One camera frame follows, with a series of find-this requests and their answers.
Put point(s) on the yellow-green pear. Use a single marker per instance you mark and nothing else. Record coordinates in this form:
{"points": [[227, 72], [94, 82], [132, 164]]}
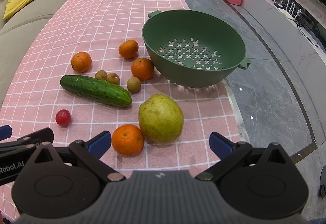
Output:
{"points": [[160, 119]]}

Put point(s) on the white marble tv bench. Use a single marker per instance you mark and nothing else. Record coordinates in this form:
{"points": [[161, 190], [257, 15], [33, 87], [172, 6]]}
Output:
{"points": [[308, 60]]}

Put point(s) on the beige sofa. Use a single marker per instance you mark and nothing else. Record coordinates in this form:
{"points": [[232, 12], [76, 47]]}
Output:
{"points": [[18, 33]]}

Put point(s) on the pink checkered tablecloth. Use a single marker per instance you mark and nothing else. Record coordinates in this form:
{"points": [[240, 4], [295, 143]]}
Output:
{"points": [[99, 27]]}

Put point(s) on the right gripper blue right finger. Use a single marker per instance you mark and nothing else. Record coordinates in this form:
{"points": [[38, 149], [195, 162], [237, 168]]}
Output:
{"points": [[230, 155]]}

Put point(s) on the red cherry tomato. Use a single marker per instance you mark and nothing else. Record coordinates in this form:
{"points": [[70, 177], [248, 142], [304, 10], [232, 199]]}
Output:
{"points": [[63, 118]]}

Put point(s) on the green cucumber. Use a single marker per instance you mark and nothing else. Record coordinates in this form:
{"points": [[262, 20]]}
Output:
{"points": [[98, 90]]}

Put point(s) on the white wifi router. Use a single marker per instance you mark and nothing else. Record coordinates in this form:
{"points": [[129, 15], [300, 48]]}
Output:
{"points": [[291, 11]]}

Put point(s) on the green plastic colander bowl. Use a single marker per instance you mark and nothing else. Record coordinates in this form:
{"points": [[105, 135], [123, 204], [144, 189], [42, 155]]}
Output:
{"points": [[192, 48]]}

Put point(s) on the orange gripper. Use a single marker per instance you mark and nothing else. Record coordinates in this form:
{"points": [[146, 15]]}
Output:
{"points": [[128, 140]]}

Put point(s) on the orange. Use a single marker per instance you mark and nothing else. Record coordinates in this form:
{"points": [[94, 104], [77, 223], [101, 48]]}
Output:
{"points": [[142, 68], [81, 62], [128, 49]]}

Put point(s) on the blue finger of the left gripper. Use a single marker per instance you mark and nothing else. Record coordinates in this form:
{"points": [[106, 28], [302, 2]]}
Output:
{"points": [[5, 132]]}

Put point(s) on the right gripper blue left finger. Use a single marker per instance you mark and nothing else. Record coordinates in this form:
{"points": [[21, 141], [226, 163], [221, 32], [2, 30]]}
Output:
{"points": [[88, 156]]}

